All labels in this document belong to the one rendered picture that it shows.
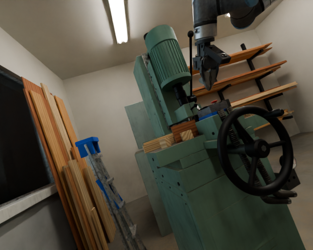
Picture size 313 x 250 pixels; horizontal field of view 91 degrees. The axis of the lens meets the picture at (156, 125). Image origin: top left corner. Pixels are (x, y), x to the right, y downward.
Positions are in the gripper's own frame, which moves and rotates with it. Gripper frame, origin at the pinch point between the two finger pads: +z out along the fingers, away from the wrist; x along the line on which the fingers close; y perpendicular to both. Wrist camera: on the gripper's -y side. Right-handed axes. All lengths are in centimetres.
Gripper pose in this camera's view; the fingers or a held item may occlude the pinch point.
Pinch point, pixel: (209, 88)
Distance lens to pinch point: 75.4
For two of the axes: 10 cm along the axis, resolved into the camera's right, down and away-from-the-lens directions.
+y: -3.5, -3.2, 8.8
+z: 1.6, 9.0, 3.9
